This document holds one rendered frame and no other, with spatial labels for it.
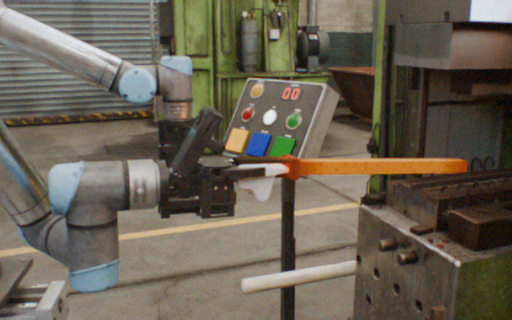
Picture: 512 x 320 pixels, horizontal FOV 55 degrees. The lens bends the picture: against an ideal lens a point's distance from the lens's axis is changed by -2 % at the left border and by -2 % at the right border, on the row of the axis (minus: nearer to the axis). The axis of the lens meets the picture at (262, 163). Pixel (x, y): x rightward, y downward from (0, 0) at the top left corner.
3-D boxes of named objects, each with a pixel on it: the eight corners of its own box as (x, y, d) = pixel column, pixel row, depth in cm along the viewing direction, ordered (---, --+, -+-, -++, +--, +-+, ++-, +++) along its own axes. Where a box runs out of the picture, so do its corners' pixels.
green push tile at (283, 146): (286, 163, 147) (294, 139, 148) (268, 158, 153) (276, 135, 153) (289, 165, 149) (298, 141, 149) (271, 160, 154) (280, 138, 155)
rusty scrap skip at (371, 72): (390, 136, 711) (394, 76, 691) (324, 117, 881) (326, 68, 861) (456, 131, 755) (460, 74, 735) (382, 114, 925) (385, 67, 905)
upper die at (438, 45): (449, 69, 103) (452, 22, 100) (393, 65, 121) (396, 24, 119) (590, 68, 116) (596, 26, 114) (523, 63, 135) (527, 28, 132)
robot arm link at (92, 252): (92, 264, 84) (88, 202, 82) (132, 284, 77) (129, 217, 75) (48, 278, 78) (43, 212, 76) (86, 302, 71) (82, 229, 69)
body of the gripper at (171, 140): (161, 163, 132) (159, 116, 130) (194, 161, 134) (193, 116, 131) (159, 170, 125) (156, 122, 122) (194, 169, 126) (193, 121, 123)
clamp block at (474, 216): (473, 252, 100) (476, 222, 99) (445, 237, 108) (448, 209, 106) (517, 244, 104) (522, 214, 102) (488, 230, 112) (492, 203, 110)
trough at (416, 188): (424, 195, 114) (424, 189, 114) (410, 188, 119) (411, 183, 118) (556, 178, 128) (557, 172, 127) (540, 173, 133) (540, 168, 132)
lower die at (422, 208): (435, 232, 111) (438, 196, 109) (385, 205, 129) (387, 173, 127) (569, 210, 125) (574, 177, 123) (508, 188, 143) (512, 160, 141)
